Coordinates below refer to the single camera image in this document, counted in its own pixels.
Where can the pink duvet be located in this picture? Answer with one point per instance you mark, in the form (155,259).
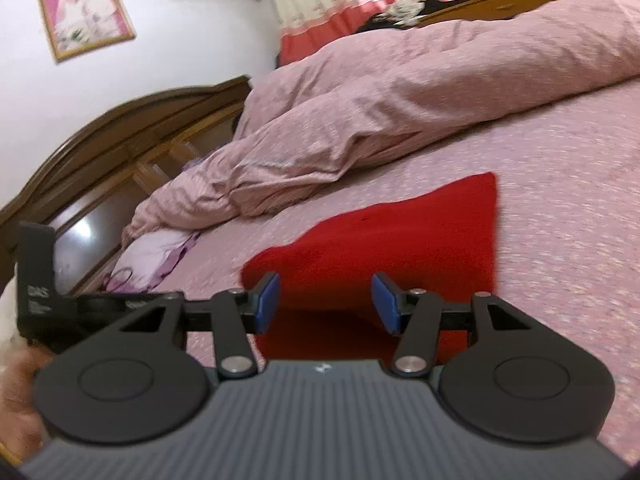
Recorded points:
(400,85)

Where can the pile of dark clothes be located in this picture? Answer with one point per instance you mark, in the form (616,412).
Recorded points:
(445,5)

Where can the light grey garment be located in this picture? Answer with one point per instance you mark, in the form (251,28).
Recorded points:
(405,10)

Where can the framed wall picture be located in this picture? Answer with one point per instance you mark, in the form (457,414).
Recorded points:
(85,15)

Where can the white and pink curtain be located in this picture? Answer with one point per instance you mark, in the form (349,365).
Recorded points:
(310,25)

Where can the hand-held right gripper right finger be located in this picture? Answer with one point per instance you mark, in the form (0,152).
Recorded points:
(387,305)

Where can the red knit cardigan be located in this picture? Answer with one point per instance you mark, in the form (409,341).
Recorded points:
(400,240)

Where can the pink floral bed sheet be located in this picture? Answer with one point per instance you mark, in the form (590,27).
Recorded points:
(575,210)

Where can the wooden headboard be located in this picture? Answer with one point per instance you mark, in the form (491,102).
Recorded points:
(125,130)

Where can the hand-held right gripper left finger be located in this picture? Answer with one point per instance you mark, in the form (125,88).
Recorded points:
(267,305)

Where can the person's left hand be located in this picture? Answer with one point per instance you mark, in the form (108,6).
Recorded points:
(22,400)

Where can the purple ruffled pillow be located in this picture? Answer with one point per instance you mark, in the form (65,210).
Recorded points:
(150,255)

